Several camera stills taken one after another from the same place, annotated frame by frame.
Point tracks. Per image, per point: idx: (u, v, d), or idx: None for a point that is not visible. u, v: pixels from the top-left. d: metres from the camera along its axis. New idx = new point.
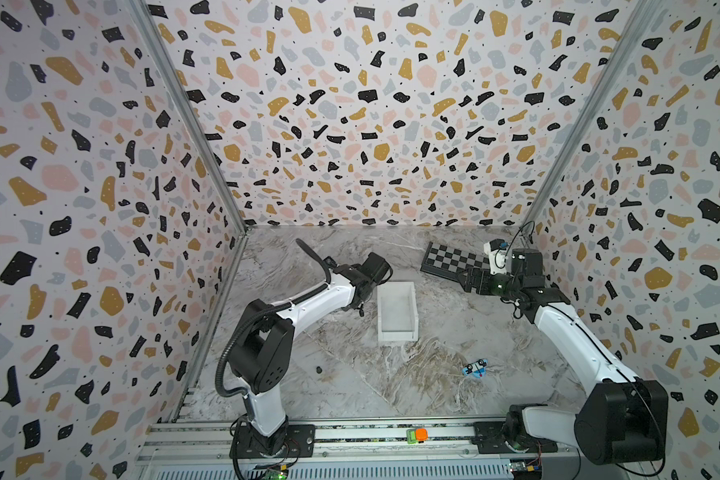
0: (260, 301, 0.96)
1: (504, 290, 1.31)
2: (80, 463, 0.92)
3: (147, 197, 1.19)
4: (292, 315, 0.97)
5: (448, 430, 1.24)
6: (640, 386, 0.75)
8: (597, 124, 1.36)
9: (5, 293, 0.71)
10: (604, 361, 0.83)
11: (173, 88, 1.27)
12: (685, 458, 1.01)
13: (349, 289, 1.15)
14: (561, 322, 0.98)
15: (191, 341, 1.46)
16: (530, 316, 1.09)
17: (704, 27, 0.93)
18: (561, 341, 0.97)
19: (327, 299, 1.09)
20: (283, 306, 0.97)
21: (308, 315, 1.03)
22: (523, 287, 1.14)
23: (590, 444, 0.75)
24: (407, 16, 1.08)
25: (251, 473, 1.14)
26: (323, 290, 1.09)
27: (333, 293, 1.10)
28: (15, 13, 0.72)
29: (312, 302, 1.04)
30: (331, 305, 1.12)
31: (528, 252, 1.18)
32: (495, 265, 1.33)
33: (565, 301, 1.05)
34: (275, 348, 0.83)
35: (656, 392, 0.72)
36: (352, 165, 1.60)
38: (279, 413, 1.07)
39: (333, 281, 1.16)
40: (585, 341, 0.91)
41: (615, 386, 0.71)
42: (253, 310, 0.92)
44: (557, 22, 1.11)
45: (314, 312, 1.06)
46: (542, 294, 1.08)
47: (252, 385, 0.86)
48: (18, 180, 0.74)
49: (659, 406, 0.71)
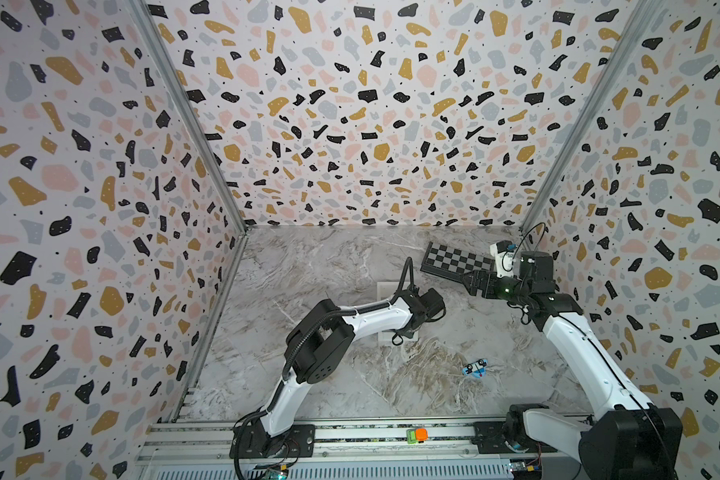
0: (330, 302, 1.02)
1: (511, 294, 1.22)
2: (80, 462, 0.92)
3: (147, 197, 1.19)
4: (353, 323, 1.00)
5: (448, 430, 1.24)
6: (653, 412, 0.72)
8: (597, 124, 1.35)
9: (5, 293, 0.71)
10: (617, 385, 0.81)
11: (173, 88, 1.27)
12: (685, 458, 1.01)
13: (407, 316, 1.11)
14: (572, 336, 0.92)
15: (191, 341, 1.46)
16: (538, 324, 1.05)
17: (704, 27, 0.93)
18: (571, 355, 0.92)
19: (388, 317, 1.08)
20: (348, 312, 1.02)
21: (367, 328, 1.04)
22: (532, 292, 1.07)
23: (595, 466, 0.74)
24: (407, 16, 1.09)
25: (251, 473, 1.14)
26: (386, 308, 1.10)
27: (394, 314, 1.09)
28: (15, 13, 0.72)
29: (371, 313, 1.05)
30: (387, 325, 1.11)
31: (537, 255, 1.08)
32: (502, 267, 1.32)
33: (578, 311, 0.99)
34: (333, 350, 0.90)
35: (669, 420, 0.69)
36: (352, 165, 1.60)
38: (292, 416, 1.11)
39: (394, 303, 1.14)
40: (598, 357, 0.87)
41: (627, 413, 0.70)
42: (326, 308, 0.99)
44: (557, 22, 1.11)
45: (373, 327, 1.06)
46: (551, 301, 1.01)
47: (302, 375, 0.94)
48: (18, 180, 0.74)
49: (671, 435, 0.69)
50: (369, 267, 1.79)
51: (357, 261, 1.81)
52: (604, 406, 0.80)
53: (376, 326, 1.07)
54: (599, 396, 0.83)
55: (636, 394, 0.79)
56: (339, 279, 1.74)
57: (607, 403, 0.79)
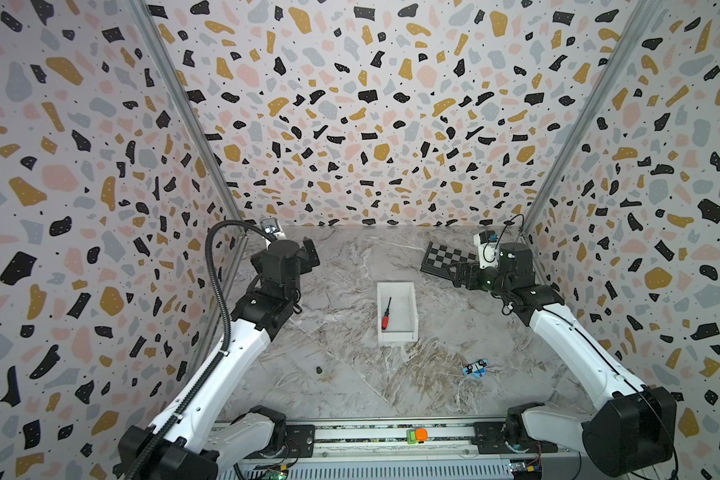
0: (135, 430, 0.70)
1: (492, 285, 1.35)
2: (80, 463, 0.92)
3: (147, 197, 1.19)
4: (185, 430, 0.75)
5: (449, 430, 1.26)
6: (648, 393, 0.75)
8: (597, 124, 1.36)
9: (5, 293, 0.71)
10: (610, 372, 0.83)
11: (173, 88, 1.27)
12: (685, 458, 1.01)
13: (257, 336, 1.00)
14: (560, 328, 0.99)
15: (191, 341, 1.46)
16: (524, 318, 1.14)
17: (704, 28, 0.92)
18: (563, 348, 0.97)
19: (233, 367, 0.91)
20: (169, 422, 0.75)
21: (210, 408, 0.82)
22: (515, 288, 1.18)
23: (600, 455, 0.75)
24: (407, 16, 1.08)
25: (251, 473, 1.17)
26: (222, 361, 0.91)
27: (236, 359, 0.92)
28: (15, 13, 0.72)
29: (208, 393, 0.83)
30: (241, 366, 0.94)
31: (518, 251, 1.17)
32: (485, 258, 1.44)
33: (559, 301, 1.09)
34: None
35: (664, 399, 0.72)
36: (352, 165, 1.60)
38: (244, 433, 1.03)
39: (236, 338, 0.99)
40: (588, 348, 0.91)
41: (626, 401, 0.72)
42: (135, 447, 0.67)
44: (557, 23, 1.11)
45: (217, 398, 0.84)
46: (534, 294, 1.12)
47: None
48: (18, 180, 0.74)
49: (669, 414, 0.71)
50: (369, 267, 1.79)
51: (357, 261, 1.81)
52: (602, 395, 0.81)
53: (220, 392, 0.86)
54: (595, 385, 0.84)
55: (629, 379, 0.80)
56: (339, 279, 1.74)
57: (604, 391, 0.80)
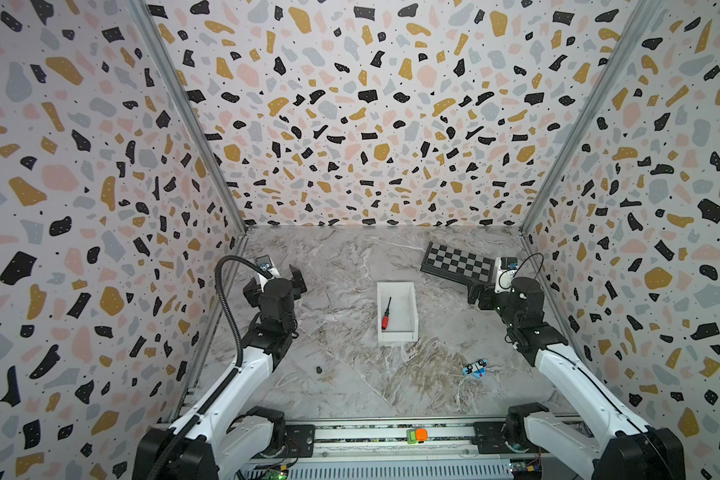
0: (157, 431, 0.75)
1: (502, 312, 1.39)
2: (80, 463, 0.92)
3: (147, 197, 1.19)
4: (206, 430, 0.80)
5: (449, 430, 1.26)
6: (653, 436, 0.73)
8: (597, 124, 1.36)
9: (5, 293, 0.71)
10: (614, 411, 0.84)
11: (173, 88, 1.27)
12: (685, 458, 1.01)
13: (264, 360, 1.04)
14: (562, 366, 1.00)
15: (191, 341, 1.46)
16: (529, 359, 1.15)
17: (704, 28, 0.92)
18: (566, 386, 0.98)
19: (246, 382, 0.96)
20: (190, 422, 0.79)
21: (225, 416, 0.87)
22: (521, 328, 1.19)
23: None
24: (407, 16, 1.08)
25: (252, 473, 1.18)
26: (237, 376, 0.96)
27: (250, 375, 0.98)
28: (15, 13, 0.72)
29: (224, 399, 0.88)
30: (250, 386, 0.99)
31: (531, 293, 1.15)
32: (500, 285, 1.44)
33: (564, 344, 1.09)
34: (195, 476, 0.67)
35: (668, 441, 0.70)
36: (352, 165, 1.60)
38: (244, 439, 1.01)
39: (246, 359, 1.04)
40: (590, 386, 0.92)
41: (629, 440, 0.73)
42: (155, 448, 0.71)
44: (557, 22, 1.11)
45: (231, 407, 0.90)
46: (538, 336, 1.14)
47: None
48: (18, 180, 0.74)
49: (675, 458, 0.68)
50: (369, 267, 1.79)
51: (357, 261, 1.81)
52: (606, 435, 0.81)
53: (234, 402, 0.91)
54: (599, 425, 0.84)
55: (632, 418, 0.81)
56: (339, 279, 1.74)
57: (607, 430, 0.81)
